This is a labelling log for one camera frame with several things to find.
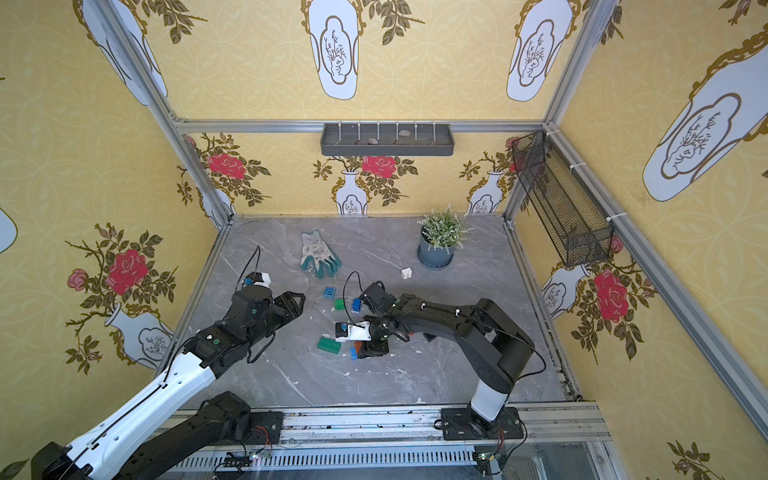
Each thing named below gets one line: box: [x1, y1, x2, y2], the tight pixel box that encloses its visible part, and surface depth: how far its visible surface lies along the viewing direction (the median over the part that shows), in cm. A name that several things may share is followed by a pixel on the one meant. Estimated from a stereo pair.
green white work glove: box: [300, 230, 342, 279], surface depth 108 cm
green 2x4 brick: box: [317, 336, 342, 355], surface depth 89 cm
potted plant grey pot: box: [417, 203, 475, 269], surface depth 97 cm
